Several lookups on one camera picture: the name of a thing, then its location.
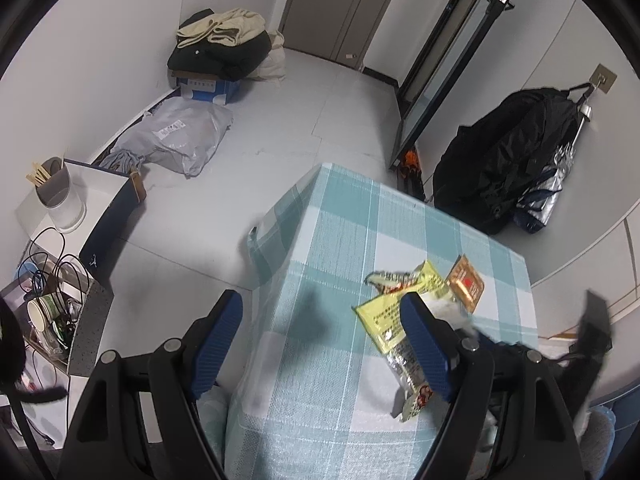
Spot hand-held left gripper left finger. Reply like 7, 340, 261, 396
57, 289, 244, 480

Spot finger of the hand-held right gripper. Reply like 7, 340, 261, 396
480, 341, 540, 357

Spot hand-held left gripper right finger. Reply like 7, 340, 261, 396
399, 292, 586, 480

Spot silver printed snack wrapper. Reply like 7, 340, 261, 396
384, 337, 451, 423

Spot white tissue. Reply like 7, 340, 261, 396
422, 295, 478, 333

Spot yellow printed packet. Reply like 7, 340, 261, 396
355, 260, 453, 357

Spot red white wrapper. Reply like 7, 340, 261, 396
365, 270, 427, 297

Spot orange brown sachet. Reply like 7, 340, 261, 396
444, 254, 487, 312

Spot person's right forearm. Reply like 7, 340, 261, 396
575, 405, 617, 480

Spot pale blue cloth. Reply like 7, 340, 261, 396
196, 385, 233, 466

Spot teal checked tablecloth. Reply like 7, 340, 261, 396
227, 162, 541, 480

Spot grey speckled storage box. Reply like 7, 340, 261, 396
22, 255, 115, 378

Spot silver folded umbrella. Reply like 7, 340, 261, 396
515, 102, 596, 233

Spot navy white box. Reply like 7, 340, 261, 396
15, 159, 147, 293

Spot white green paper cup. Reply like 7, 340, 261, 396
26, 294, 57, 332

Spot orange black object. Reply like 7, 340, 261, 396
397, 149, 428, 201

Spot black backpack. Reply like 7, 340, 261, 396
432, 87, 583, 235

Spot white utensil holder cup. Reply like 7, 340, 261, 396
37, 156, 87, 233

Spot small blue bowl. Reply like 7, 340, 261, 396
16, 259, 43, 286

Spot dark grey cloth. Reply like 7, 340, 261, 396
97, 149, 146, 177

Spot grey plastic mailing bag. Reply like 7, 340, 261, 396
107, 96, 235, 177

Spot wooden chopsticks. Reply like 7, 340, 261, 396
26, 160, 65, 187

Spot blue cardboard box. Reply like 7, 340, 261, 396
170, 71, 246, 106

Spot black folded clothes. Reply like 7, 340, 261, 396
167, 10, 273, 81

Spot cream tote bag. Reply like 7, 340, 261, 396
247, 30, 287, 83

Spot black framed glass door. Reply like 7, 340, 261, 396
390, 0, 531, 168

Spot beige folded clothes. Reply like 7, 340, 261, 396
176, 7, 267, 50

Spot grey room door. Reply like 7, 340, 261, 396
277, 0, 413, 66

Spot tangled black cables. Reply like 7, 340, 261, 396
24, 226, 88, 321

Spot black braided cable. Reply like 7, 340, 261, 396
10, 395, 53, 480

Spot metal wall hook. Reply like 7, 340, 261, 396
570, 62, 618, 98

